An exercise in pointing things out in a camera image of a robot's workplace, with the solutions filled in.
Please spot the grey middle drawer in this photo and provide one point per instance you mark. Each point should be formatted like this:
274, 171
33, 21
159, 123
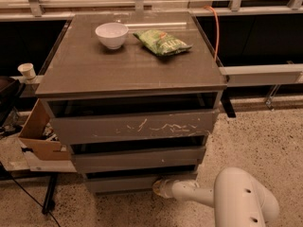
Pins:
138, 159

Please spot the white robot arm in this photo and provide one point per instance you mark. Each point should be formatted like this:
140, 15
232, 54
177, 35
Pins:
238, 199

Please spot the white paper cup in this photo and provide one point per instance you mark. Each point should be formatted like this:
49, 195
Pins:
27, 71

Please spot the grey metal rail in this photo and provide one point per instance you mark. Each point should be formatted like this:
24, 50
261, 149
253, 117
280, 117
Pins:
258, 75

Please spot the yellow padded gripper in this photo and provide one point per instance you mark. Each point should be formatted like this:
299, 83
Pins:
168, 187

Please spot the white ceramic bowl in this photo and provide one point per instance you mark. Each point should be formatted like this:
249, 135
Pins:
112, 35

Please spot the brown cardboard box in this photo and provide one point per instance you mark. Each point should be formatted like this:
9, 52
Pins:
32, 136

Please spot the black bin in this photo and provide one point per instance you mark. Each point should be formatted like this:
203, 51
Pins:
10, 91

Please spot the green chip bag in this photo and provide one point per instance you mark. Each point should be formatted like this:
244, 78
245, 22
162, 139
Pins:
161, 43

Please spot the grey drawer cabinet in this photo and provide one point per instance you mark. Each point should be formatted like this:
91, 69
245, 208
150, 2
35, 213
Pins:
87, 79

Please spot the scratched grey top drawer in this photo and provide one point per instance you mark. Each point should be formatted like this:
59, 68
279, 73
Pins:
134, 126

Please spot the grey bottom drawer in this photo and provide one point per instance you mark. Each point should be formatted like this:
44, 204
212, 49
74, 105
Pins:
136, 179

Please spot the black stand leg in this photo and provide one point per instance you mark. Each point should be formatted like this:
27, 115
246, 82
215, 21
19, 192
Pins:
49, 203

